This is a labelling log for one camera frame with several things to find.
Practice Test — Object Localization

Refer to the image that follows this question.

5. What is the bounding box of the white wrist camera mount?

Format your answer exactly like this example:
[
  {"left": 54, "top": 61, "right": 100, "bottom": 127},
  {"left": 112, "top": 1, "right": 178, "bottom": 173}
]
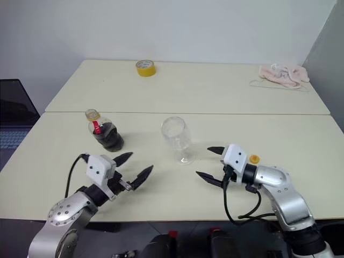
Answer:
[
  {"left": 85, "top": 154, "right": 117, "bottom": 203},
  {"left": 220, "top": 143, "right": 250, "bottom": 175}
]

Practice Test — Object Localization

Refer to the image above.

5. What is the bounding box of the yellow tape roll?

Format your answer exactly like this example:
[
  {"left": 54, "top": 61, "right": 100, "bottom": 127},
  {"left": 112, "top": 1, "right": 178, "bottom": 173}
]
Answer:
[{"left": 134, "top": 59, "right": 157, "bottom": 77}]

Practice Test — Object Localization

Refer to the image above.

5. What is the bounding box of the dark soda bottle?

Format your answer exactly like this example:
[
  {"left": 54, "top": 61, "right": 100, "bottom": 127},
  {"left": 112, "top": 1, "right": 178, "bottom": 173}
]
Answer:
[{"left": 85, "top": 108, "right": 125, "bottom": 153}]

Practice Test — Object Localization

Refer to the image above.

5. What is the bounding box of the dark rounded shape red top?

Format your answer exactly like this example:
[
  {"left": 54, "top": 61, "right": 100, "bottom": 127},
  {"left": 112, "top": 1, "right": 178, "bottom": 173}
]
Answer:
[
  {"left": 209, "top": 227, "right": 238, "bottom": 258},
  {"left": 140, "top": 230, "right": 178, "bottom": 258}
]

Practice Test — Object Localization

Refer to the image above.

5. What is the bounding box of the clear wine glass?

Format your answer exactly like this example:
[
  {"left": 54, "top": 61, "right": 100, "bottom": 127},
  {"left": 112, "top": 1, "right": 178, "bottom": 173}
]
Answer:
[{"left": 160, "top": 116, "right": 196, "bottom": 166}]

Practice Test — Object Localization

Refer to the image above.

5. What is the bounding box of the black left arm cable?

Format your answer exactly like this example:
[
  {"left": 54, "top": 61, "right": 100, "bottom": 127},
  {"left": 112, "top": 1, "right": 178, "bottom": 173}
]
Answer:
[{"left": 64, "top": 153, "right": 91, "bottom": 198}]

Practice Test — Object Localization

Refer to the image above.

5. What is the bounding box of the white wire hanger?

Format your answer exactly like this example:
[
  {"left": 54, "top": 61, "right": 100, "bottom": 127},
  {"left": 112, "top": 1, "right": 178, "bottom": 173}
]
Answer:
[{"left": 248, "top": 78, "right": 310, "bottom": 93}]

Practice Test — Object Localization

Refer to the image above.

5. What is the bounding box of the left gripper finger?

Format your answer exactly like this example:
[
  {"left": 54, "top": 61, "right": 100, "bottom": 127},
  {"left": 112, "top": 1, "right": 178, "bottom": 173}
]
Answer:
[
  {"left": 130, "top": 164, "right": 154, "bottom": 192},
  {"left": 112, "top": 152, "right": 134, "bottom": 168}
]

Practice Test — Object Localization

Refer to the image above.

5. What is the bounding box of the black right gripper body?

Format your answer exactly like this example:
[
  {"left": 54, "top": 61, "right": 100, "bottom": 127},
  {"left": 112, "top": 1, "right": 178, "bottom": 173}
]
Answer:
[{"left": 221, "top": 164, "right": 245, "bottom": 187}]

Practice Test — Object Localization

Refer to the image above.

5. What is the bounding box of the pink cloth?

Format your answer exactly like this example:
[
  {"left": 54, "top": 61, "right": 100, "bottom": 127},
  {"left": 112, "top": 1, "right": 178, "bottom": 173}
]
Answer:
[{"left": 258, "top": 63, "right": 310, "bottom": 89}]

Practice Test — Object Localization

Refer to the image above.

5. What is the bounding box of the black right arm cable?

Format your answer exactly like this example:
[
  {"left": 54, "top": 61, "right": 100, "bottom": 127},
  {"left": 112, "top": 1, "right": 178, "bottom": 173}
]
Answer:
[{"left": 221, "top": 164, "right": 275, "bottom": 225}]

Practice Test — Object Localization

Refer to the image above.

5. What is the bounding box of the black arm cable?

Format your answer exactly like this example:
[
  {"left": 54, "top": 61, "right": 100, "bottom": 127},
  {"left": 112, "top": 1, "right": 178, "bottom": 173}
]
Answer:
[
  {"left": 221, "top": 164, "right": 275, "bottom": 225},
  {"left": 64, "top": 153, "right": 91, "bottom": 198}
]

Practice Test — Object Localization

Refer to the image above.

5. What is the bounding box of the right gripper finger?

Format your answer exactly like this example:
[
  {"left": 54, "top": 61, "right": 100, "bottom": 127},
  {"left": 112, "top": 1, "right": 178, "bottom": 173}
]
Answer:
[
  {"left": 206, "top": 146, "right": 227, "bottom": 156},
  {"left": 195, "top": 170, "right": 224, "bottom": 189}
]

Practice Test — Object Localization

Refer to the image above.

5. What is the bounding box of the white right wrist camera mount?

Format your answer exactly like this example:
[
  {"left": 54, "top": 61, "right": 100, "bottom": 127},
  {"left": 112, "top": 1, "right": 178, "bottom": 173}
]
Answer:
[{"left": 220, "top": 143, "right": 250, "bottom": 175}]

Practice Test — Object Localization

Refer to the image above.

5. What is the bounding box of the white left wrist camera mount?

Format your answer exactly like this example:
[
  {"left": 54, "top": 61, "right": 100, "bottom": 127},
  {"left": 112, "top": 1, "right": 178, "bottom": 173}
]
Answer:
[{"left": 85, "top": 154, "right": 117, "bottom": 203}]

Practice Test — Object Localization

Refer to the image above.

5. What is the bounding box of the dark laptop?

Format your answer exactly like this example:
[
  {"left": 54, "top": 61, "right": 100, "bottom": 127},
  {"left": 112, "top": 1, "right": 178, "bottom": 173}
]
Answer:
[{"left": 0, "top": 78, "right": 41, "bottom": 173}]

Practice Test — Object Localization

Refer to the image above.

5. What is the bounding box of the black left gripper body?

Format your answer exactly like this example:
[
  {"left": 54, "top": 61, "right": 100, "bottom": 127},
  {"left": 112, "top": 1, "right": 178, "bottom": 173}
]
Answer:
[{"left": 107, "top": 171, "right": 134, "bottom": 196}]

